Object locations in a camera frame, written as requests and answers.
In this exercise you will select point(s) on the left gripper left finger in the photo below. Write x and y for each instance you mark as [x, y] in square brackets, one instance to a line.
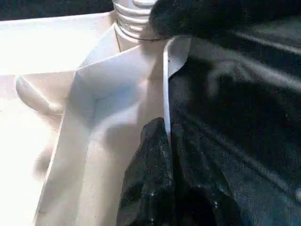
[150, 176]

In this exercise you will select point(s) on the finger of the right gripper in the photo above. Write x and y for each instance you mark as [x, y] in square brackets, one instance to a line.
[183, 16]

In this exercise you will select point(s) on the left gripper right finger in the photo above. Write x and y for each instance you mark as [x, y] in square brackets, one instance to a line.
[207, 200]

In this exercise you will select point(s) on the white plastic table leg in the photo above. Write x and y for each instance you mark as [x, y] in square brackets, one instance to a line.
[134, 21]

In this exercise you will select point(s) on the white plastic table top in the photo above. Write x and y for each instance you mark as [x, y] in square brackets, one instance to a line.
[82, 117]

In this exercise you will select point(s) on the black mat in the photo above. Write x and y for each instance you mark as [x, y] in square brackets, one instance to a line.
[258, 117]

